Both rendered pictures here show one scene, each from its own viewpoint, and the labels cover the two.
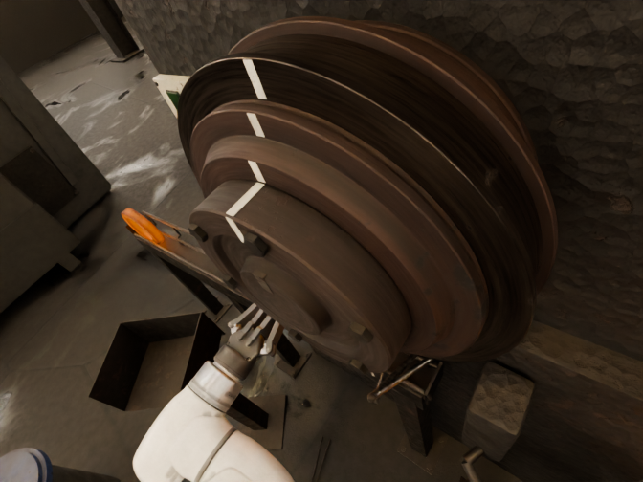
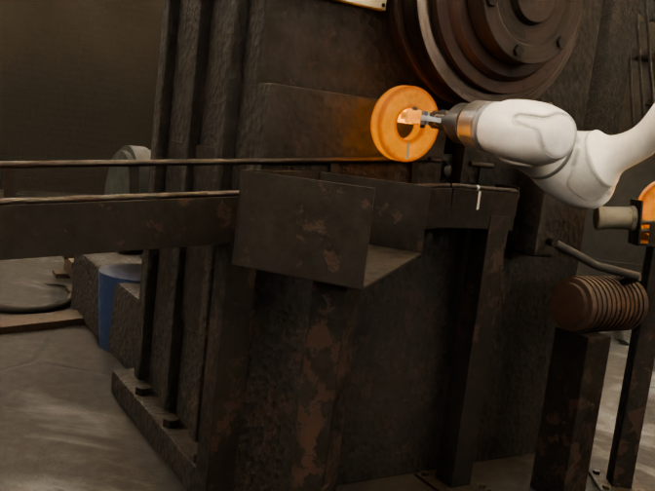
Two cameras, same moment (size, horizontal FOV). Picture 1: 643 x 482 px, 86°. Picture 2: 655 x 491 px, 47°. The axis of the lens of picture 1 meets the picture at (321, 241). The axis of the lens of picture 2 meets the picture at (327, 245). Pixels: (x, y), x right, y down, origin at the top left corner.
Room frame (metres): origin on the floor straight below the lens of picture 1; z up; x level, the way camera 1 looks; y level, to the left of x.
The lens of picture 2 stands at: (0.43, 1.67, 0.78)
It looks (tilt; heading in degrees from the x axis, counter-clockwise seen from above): 8 degrees down; 276
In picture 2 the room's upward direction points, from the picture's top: 7 degrees clockwise
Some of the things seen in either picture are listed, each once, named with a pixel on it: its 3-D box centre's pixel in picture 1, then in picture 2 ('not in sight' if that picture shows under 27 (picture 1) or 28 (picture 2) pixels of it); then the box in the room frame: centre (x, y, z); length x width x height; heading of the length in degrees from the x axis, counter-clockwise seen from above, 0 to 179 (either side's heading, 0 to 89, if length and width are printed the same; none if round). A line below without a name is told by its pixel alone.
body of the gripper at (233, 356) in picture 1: (242, 350); (457, 122); (0.37, 0.23, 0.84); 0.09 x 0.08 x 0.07; 128
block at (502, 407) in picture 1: (494, 413); (537, 204); (0.14, -0.18, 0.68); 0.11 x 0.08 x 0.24; 128
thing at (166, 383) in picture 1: (213, 395); (316, 403); (0.54, 0.53, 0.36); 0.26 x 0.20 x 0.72; 73
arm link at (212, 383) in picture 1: (217, 383); (483, 126); (0.32, 0.29, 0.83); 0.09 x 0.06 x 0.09; 38
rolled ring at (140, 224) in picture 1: (143, 227); not in sight; (1.17, 0.64, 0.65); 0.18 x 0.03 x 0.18; 40
